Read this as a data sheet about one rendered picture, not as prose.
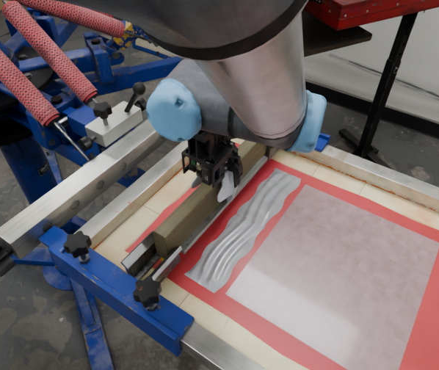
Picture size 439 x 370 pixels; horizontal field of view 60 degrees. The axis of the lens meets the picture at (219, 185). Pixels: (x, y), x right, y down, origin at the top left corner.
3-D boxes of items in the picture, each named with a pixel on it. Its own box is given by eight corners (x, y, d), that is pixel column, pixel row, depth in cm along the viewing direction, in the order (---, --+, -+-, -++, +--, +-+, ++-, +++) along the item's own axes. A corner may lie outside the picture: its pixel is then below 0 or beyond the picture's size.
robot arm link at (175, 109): (222, 106, 43) (250, 62, 51) (135, 88, 46) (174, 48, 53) (222, 158, 49) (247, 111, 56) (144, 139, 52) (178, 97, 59)
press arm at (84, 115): (138, 144, 94) (134, 127, 90) (120, 157, 91) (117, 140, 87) (89, 120, 101) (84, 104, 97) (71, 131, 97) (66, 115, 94)
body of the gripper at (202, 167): (182, 175, 72) (177, 123, 64) (208, 150, 77) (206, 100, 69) (215, 191, 69) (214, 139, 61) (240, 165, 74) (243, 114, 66)
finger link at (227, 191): (214, 214, 78) (205, 180, 72) (230, 197, 81) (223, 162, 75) (227, 219, 76) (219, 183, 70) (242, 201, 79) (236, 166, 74)
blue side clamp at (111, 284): (196, 332, 66) (194, 314, 61) (178, 357, 63) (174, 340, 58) (78, 251, 78) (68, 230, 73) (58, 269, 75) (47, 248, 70)
